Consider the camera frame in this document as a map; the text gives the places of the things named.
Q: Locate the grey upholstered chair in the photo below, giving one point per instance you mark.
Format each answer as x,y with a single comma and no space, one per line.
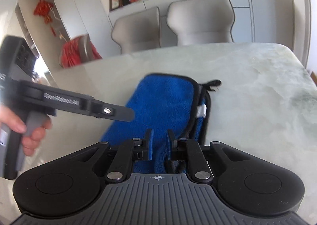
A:
200,19
136,32

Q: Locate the person's left hand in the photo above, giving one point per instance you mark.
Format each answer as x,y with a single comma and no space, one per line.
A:
34,140

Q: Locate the red knot wall ornament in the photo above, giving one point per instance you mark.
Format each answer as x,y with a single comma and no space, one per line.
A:
43,9

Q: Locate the grey chair with red cloth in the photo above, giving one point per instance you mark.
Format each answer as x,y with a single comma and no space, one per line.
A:
86,49

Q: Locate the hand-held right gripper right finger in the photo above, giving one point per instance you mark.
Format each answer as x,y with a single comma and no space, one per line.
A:
171,147

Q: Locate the dark picture frame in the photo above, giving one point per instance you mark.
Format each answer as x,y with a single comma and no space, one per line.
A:
115,2

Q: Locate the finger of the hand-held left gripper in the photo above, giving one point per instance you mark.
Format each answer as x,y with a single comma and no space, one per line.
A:
111,112

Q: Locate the red patterned cloth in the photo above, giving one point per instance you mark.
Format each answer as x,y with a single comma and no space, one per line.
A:
69,54

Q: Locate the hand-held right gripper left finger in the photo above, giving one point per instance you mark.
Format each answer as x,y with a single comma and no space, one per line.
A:
149,147

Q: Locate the blue towel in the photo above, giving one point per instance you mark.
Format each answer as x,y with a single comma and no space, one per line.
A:
161,106

